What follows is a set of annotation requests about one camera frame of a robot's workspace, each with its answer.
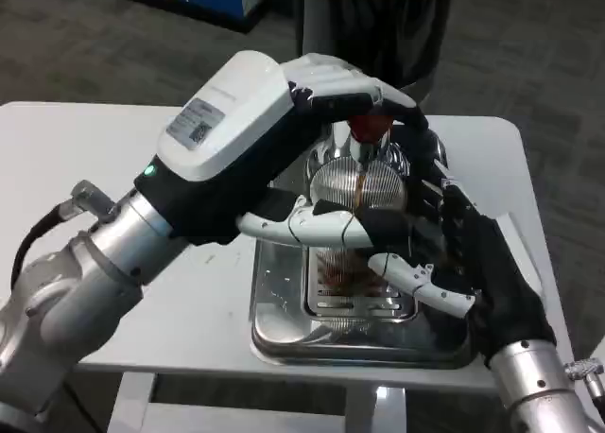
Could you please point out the black steel drink dispenser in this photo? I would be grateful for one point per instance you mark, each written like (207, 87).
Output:
(378, 26)

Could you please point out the clear ribbed glass cup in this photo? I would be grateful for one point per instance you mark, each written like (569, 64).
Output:
(331, 182)

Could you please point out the red dispenser tap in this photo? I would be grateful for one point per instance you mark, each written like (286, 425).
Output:
(368, 126)

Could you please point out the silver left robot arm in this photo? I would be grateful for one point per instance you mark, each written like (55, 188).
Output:
(80, 286)

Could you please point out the steel tray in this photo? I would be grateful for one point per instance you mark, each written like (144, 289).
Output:
(279, 319)

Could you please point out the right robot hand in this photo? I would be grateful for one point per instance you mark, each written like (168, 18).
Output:
(487, 272)

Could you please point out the steel drip grid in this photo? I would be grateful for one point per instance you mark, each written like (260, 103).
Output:
(350, 310)

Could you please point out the white table frame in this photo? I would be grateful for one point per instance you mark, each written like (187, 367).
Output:
(137, 404)

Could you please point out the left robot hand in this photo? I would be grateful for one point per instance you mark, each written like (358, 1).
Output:
(227, 121)

